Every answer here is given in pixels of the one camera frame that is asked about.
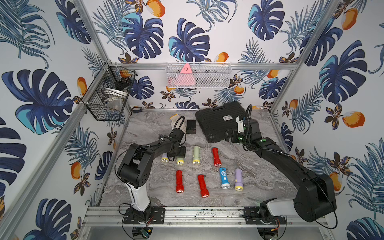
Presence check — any light green flashlight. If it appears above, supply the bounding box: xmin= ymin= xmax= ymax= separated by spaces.
xmin=176 ymin=157 xmax=185 ymax=166
xmin=193 ymin=146 xmax=201 ymax=165

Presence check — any purple flashlight yellow rim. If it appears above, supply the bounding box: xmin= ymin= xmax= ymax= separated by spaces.
xmin=161 ymin=153 xmax=169 ymax=163

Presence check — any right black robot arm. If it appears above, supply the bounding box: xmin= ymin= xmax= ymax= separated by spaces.
xmin=225 ymin=130 xmax=337 ymax=223

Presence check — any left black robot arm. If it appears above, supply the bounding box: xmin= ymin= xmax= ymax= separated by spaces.
xmin=117 ymin=129 xmax=186 ymax=213

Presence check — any red flashlight lower left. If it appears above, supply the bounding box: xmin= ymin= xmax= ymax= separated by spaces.
xmin=176 ymin=170 xmax=184 ymax=193

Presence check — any red flashlight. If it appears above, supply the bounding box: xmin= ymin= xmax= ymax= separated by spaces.
xmin=212 ymin=148 xmax=222 ymax=167
xmin=176 ymin=170 xmax=184 ymax=193
xmin=198 ymin=175 xmax=210 ymax=198

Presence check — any red flashlight upper right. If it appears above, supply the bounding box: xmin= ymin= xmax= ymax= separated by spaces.
xmin=212 ymin=148 xmax=222 ymax=167

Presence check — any purple flashlight lower right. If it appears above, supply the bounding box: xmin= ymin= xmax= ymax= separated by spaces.
xmin=235 ymin=168 xmax=244 ymax=192

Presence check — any red flashlight lower middle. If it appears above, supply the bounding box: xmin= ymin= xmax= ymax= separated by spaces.
xmin=198 ymin=175 xmax=210 ymax=198

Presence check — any blue flashlight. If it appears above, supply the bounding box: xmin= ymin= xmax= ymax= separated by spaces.
xmin=219 ymin=168 xmax=231 ymax=189

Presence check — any small black box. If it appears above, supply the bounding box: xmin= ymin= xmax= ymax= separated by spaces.
xmin=186 ymin=120 xmax=197 ymax=135

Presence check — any white work glove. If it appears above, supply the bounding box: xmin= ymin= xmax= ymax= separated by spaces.
xmin=170 ymin=114 xmax=185 ymax=125

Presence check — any black plastic tool case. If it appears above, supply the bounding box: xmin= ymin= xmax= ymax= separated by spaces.
xmin=195 ymin=102 xmax=246 ymax=144

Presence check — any pink triangle object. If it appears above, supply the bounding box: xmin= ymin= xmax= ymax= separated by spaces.
xmin=175 ymin=63 xmax=196 ymax=87

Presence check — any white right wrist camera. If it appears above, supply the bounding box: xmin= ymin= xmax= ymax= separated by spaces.
xmin=236 ymin=117 xmax=246 ymax=134

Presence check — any white wire shelf basket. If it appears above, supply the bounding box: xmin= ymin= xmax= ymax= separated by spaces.
xmin=165 ymin=62 xmax=232 ymax=89

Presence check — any black wire basket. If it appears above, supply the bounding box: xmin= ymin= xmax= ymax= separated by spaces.
xmin=81 ymin=62 xmax=138 ymax=122

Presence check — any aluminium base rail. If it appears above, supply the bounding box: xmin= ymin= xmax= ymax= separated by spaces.
xmin=83 ymin=207 xmax=320 ymax=228

